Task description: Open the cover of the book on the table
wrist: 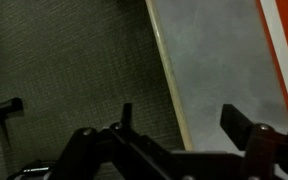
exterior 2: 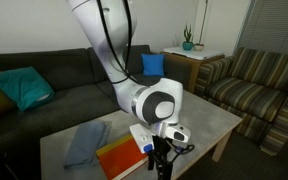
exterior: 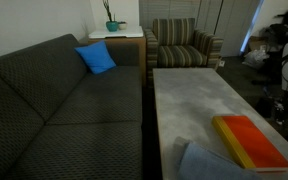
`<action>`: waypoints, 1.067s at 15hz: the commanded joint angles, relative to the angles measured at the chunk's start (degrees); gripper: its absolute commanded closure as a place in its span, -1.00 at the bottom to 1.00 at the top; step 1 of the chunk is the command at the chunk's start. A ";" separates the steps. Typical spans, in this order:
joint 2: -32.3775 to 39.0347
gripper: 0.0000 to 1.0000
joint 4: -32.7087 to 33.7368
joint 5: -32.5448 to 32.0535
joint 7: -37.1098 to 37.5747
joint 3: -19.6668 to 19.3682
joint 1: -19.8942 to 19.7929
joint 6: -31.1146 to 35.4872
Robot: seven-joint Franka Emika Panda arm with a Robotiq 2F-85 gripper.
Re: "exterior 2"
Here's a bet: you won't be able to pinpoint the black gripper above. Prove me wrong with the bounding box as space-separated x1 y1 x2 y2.
148 136 181 180

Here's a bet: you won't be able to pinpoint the orange book with yellow spine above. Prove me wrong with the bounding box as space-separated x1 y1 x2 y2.
96 134 148 180

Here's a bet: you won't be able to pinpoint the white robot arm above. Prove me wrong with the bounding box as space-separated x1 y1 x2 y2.
66 0 190 180

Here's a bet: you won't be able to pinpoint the grey coffee table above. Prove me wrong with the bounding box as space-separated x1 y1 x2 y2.
40 92 241 180

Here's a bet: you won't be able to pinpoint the folded blue-grey cloth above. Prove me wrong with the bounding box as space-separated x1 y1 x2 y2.
64 121 109 169

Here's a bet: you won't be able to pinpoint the blue cushion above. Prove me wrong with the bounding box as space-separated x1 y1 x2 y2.
141 54 164 76

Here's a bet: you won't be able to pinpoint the wooden side table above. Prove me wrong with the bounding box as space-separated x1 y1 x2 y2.
162 51 225 93

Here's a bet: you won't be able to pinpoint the dark grey fabric sofa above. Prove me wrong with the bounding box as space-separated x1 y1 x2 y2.
0 44 193 180

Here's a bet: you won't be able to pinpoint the white board on side table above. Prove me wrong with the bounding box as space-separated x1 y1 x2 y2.
163 47 223 60

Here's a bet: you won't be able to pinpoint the plant in teal pot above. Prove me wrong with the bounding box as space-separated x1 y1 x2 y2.
182 25 193 51

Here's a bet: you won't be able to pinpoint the small white plant pot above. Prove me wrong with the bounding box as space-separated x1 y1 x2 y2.
194 44 205 51

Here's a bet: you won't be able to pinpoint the striped armchair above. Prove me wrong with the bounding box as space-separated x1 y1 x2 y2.
195 47 288 156

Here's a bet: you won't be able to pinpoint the teal cushion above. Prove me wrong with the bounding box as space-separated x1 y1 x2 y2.
0 66 55 111

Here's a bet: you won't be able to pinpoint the window blinds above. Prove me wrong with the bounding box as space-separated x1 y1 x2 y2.
238 0 288 54

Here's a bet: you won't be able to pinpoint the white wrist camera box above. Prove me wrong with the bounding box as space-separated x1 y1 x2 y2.
130 124 154 154

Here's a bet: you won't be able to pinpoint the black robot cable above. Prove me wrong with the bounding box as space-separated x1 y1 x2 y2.
96 0 142 85

